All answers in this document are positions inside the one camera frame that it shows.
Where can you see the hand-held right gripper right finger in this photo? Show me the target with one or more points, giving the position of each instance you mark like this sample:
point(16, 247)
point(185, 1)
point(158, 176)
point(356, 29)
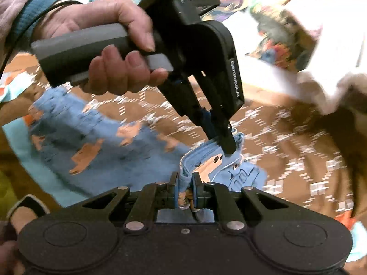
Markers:
point(196, 194)

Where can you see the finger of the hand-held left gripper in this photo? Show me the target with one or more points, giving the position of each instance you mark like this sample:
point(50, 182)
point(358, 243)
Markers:
point(226, 137)
point(208, 123)

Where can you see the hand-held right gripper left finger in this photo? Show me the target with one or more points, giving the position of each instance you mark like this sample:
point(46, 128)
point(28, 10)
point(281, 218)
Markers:
point(174, 194)

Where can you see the blue pants with orange print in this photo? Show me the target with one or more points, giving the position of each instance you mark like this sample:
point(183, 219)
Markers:
point(86, 137)

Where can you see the person's right forearm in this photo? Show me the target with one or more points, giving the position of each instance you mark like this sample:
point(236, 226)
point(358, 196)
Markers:
point(20, 220)

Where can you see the person's left forearm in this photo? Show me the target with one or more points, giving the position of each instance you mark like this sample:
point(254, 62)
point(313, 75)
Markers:
point(17, 11)

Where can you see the person's left hand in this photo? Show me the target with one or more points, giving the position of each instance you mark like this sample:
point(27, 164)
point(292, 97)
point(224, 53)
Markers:
point(94, 14)

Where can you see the brown printed blanket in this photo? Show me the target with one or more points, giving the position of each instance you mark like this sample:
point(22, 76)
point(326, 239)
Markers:
point(286, 154)

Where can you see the white hanging garment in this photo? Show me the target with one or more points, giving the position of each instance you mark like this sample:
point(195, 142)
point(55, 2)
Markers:
point(344, 48)

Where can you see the colourful striped bedsheet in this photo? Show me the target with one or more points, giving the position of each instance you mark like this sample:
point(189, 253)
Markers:
point(28, 160)

